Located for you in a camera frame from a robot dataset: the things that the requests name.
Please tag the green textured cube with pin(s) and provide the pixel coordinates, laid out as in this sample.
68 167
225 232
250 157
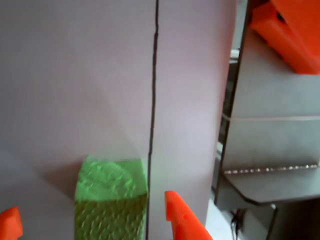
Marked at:
110 195

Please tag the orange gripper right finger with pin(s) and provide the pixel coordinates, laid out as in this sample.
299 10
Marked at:
185 222

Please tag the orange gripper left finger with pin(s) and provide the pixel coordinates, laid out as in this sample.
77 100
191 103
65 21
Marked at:
10 225

